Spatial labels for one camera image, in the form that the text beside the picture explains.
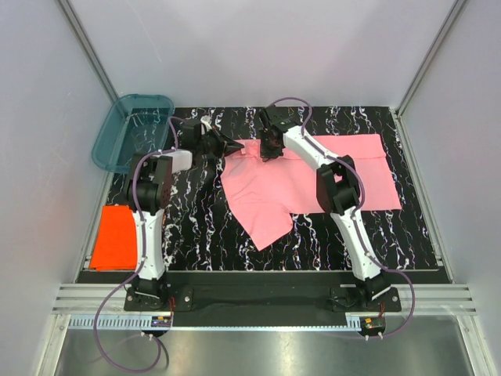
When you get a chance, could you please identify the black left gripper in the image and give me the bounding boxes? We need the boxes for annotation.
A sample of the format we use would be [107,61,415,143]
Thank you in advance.
[196,126,243,160]

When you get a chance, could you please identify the pink t shirt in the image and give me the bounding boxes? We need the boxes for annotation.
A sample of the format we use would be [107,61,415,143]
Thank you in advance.
[221,134,402,251]

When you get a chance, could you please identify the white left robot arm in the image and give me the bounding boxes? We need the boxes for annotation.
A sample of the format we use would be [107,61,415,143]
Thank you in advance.
[124,117,243,310]

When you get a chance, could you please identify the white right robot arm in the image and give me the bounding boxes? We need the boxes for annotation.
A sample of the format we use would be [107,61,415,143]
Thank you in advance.
[259,121,390,311]

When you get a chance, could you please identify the teal plastic bin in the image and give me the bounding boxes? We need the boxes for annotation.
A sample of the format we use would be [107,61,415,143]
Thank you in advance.
[92,94,175,174]

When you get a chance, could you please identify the folded orange t shirt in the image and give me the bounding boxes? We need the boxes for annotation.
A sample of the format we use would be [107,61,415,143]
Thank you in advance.
[89,205,137,272]

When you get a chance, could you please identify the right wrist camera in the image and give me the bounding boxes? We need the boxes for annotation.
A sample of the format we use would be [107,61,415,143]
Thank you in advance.
[259,105,297,133]

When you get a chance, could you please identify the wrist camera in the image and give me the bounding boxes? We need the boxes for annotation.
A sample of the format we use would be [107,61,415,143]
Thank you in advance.
[259,105,297,133]
[200,115,213,135]

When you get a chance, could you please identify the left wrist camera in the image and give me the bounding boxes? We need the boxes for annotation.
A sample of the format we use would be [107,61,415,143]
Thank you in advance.
[200,115,213,135]

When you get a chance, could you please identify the right aluminium frame post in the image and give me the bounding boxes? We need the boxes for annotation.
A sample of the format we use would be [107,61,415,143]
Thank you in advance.
[395,0,470,118]

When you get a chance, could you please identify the aluminium frame post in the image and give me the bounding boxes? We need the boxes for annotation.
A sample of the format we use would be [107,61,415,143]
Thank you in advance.
[395,0,470,118]
[56,0,118,102]

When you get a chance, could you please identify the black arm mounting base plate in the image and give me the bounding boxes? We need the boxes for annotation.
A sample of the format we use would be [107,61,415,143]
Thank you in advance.
[76,269,451,328]

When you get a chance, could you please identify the left aluminium frame post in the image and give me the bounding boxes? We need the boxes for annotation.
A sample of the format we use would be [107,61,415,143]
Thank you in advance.
[56,0,118,102]

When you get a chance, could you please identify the aluminium rail crossbar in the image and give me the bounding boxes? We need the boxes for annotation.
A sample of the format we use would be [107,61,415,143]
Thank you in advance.
[52,284,477,316]

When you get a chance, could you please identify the white slotted cable duct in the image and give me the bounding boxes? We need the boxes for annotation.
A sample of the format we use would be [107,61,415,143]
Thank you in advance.
[68,315,387,329]

